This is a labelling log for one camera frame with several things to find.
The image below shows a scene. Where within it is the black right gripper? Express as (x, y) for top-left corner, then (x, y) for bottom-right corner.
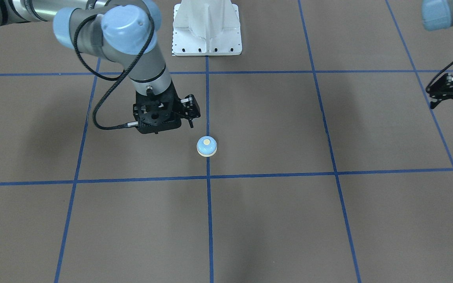
(135, 84), (182, 134)

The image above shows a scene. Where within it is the blue cream call bell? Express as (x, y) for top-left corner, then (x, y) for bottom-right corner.
(196, 136), (218, 157)

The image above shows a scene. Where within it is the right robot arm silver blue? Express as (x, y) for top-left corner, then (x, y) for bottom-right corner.
(0, 0), (190, 134)

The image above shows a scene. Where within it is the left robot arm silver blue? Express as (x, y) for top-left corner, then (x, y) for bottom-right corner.
(421, 0), (453, 110)

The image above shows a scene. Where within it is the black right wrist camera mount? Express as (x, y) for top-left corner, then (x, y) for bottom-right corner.
(133, 94), (201, 132)

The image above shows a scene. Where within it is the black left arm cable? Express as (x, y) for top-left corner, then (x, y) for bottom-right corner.
(426, 44), (453, 93)

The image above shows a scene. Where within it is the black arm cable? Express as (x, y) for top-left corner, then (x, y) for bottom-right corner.
(426, 44), (453, 93)
(73, 0), (156, 130)

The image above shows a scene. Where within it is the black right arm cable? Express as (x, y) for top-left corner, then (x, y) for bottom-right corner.
(73, 0), (156, 130)

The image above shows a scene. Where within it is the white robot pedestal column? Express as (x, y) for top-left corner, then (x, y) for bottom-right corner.
(171, 0), (243, 56)

